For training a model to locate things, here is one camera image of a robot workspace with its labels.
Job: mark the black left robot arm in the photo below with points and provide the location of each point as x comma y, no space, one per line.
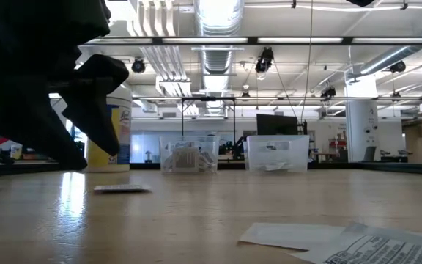
31,18

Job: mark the clear plastic bin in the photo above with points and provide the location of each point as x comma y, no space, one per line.
211,144
277,150

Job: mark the grey office chair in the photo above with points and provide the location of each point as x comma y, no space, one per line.
370,154

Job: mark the silver ceiling air duct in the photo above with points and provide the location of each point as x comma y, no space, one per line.
216,62

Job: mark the black overhead camera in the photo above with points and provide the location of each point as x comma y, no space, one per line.
264,60

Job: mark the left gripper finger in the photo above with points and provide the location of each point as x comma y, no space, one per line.
24,121
97,102

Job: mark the yellow disinfecting wipes canister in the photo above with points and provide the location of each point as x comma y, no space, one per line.
126,110

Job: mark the black monitor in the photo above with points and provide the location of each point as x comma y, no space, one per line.
277,124

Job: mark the black ceiling camera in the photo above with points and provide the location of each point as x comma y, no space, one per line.
398,66
328,92
138,66

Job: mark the white round column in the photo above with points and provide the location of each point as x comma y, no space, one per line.
361,128

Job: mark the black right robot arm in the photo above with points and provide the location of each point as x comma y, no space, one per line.
360,2

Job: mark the grey round ceiling pipe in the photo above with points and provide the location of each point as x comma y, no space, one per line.
398,55

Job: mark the plain white packet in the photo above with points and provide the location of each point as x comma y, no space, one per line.
288,236

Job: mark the black background robot arm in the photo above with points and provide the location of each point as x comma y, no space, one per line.
238,148

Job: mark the black background station frame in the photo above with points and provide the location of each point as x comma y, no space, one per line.
208,98

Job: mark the white bandage wrapper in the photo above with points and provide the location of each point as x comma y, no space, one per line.
277,167

